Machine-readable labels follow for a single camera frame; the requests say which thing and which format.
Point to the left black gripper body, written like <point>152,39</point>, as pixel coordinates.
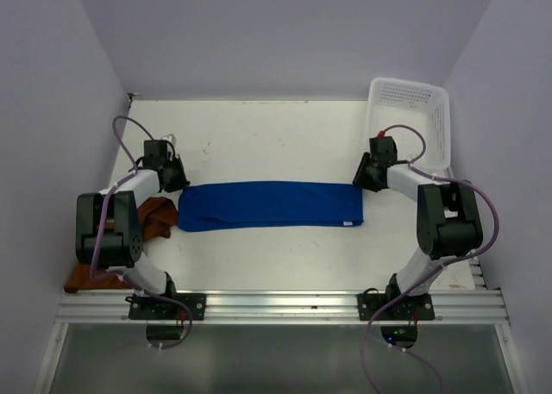
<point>172,159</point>

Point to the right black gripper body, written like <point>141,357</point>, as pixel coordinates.
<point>364,177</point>

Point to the blue towel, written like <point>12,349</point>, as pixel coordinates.
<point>269,204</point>

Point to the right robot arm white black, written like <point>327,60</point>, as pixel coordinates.
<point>448,222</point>

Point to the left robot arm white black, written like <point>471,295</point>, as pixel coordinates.
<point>108,230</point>

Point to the brown towel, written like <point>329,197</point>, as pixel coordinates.
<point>156,216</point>

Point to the white plastic basket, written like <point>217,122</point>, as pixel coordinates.
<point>416,116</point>

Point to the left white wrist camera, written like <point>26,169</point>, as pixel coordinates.
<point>169,138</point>

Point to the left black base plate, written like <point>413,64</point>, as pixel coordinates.
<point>166,308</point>

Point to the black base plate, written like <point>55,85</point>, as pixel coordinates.
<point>166,308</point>
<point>418,308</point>

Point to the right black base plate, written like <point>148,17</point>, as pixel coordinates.
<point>418,308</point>

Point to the aluminium mounting rail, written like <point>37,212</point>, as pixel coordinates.
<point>285,307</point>

